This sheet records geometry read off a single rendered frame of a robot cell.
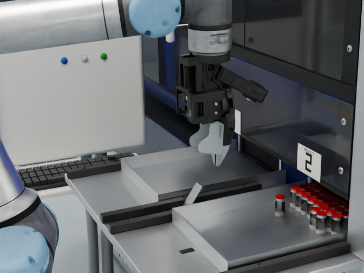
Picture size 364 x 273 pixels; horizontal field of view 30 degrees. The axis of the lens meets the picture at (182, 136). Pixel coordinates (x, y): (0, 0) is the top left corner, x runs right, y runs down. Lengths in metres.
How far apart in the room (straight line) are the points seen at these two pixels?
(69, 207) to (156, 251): 2.38
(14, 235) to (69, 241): 2.20
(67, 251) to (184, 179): 1.65
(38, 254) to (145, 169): 0.71
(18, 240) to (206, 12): 0.49
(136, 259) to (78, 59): 0.85
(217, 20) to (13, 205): 0.48
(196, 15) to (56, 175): 0.91
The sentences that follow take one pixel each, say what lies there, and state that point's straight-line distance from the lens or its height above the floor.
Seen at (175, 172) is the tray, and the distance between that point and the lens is 1.76.
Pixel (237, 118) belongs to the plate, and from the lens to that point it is 1.70.
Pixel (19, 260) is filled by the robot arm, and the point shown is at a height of 1.01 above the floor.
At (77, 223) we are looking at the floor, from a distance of 3.55.
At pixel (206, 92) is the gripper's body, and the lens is 1.16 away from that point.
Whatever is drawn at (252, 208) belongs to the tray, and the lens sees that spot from 1.56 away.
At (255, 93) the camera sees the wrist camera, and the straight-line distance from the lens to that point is 1.22.
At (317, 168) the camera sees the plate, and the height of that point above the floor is 1.02.
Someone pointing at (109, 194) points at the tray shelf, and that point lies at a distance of 1.65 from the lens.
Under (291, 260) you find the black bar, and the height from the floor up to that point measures 0.90.
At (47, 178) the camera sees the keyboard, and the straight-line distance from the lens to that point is 1.91.
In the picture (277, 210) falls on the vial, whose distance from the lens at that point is 1.51.
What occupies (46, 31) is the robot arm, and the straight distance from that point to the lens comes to 1.01.
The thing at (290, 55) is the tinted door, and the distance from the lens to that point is 1.47.
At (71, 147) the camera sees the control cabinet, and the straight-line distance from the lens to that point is 2.11.
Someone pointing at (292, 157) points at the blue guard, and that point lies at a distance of 1.50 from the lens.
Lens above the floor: 1.54
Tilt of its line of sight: 19 degrees down
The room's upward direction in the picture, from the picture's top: 1 degrees counter-clockwise
